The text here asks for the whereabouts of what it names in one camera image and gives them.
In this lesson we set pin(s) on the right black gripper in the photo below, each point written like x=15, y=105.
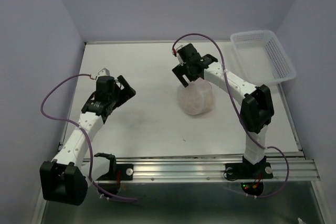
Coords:
x=178, y=71

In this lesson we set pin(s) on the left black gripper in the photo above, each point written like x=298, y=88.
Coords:
x=125, y=94

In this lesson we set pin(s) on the white mesh laundry bag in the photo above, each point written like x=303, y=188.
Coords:
x=197, y=98

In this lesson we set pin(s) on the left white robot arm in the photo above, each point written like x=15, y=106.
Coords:
x=68, y=175

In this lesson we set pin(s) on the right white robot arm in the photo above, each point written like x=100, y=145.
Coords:
x=253, y=104

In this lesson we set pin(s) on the white plastic basket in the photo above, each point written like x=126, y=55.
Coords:
x=262, y=58

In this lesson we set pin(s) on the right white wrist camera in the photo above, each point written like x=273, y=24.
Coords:
x=177, y=55

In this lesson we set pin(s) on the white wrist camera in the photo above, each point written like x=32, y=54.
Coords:
x=177, y=55
x=103, y=72

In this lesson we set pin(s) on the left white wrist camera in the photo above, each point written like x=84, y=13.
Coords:
x=103, y=72

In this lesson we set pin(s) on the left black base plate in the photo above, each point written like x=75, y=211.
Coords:
x=123, y=172

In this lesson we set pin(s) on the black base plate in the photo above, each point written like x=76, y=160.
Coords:
x=123, y=172
x=248, y=171

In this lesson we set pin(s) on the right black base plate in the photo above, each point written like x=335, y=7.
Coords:
x=248, y=171

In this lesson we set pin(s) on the aluminium rail frame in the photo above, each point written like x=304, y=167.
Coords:
x=210, y=169

